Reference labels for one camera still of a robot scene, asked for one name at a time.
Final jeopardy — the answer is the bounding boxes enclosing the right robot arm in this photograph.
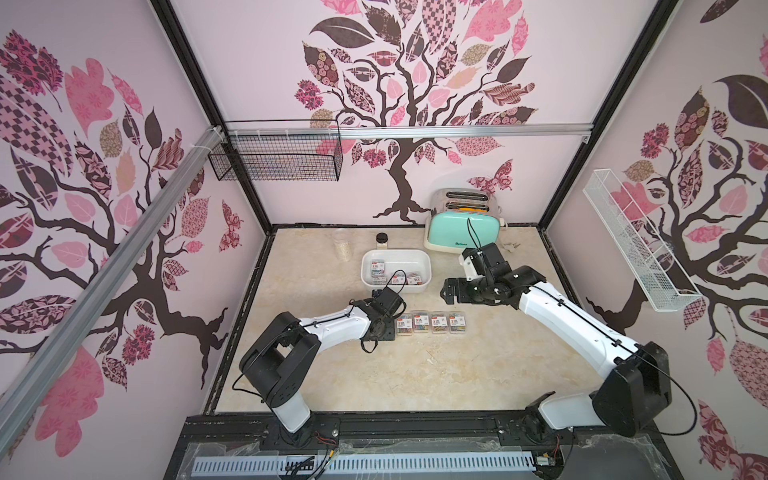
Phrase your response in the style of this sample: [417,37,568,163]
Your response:
[440,220,680,439]

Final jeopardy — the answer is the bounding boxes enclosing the black base frame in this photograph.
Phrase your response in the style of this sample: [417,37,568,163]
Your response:
[163,410,682,479]

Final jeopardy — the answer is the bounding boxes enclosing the black-lidded spice bottle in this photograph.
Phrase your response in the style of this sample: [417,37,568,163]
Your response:
[375,232,389,249]

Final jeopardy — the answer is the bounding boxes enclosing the mint green toaster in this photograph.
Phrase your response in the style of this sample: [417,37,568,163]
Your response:
[424,188,506,253]

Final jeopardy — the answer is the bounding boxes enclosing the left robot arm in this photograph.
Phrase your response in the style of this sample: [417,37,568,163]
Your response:
[239,285,406,435]

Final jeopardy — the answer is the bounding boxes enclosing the white wire basket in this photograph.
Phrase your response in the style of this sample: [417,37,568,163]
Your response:
[583,169,704,313]

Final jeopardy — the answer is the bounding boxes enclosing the white cable duct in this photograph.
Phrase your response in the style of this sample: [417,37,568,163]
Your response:
[189,451,537,479]

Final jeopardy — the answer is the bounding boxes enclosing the paper clip box side-left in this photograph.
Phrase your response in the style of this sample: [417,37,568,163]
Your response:
[395,313,414,336]

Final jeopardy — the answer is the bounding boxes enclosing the aluminium rail left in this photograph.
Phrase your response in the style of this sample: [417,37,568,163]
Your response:
[1,126,224,456]

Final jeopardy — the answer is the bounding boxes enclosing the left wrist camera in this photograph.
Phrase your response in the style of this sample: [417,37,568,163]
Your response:
[372,287,405,315]

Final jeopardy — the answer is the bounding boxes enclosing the white plastic storage box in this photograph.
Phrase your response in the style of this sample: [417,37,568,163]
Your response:
[360,249,432,294]

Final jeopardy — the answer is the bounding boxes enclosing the aluminium rail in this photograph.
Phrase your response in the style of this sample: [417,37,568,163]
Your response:
[228,123,593,140]
[1,126,224,456]

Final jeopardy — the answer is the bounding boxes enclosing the black wire basket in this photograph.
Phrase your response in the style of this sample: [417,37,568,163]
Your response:
[208,119,343,182]

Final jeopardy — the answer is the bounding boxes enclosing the aluminium rail back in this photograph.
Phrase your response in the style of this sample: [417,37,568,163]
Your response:
[228,123,593,140]

